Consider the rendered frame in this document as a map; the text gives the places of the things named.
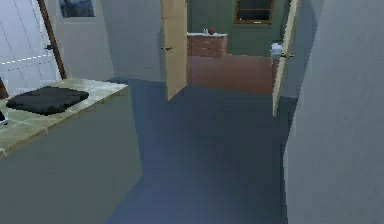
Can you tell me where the tan wooden room door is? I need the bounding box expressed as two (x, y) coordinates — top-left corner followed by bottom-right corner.
(271, 0), (300, 118)
(160, 0), (189, 102)

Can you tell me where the brown chest of drawers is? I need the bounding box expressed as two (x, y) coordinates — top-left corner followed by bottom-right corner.
(186, 32), (229, 59)

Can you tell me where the wooden framed window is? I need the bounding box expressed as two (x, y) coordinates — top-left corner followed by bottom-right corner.
(233, 0), (276, 25)

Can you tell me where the black cushion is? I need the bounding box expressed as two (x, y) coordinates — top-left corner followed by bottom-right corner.
(5, 85), (90, 117)

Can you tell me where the white panelled room door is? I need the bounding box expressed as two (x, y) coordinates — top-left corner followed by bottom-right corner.
(0, 0), (63, 98)

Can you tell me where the dark framed wall picture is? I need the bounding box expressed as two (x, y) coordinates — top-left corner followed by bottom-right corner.
(58, 0), (96, 19)

